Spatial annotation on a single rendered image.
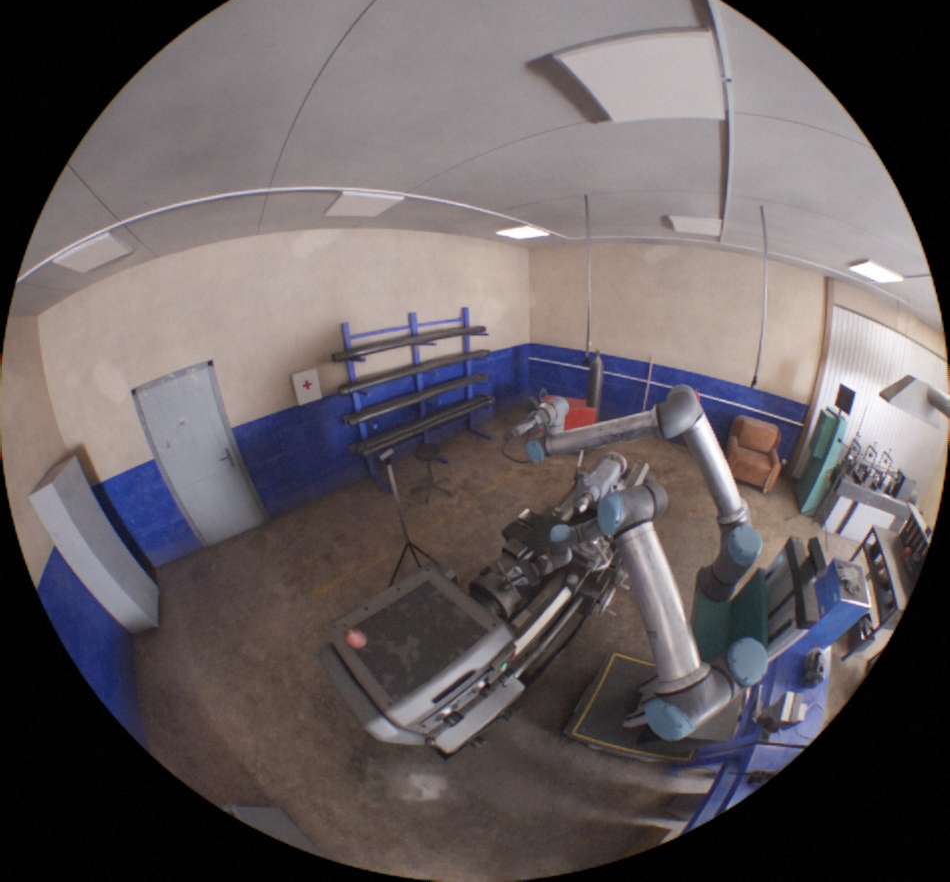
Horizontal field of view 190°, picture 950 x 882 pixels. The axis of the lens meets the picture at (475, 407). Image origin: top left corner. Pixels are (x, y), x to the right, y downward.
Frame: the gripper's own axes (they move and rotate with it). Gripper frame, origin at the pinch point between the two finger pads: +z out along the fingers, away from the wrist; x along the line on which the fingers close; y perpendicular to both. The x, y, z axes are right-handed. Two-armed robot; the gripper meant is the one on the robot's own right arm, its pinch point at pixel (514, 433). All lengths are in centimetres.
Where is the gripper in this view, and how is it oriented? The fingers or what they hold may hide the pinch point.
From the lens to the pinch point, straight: 101.3
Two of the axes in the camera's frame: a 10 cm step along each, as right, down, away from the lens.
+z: -7.0, 2.9, -6.5
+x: -5.1, 4.2, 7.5
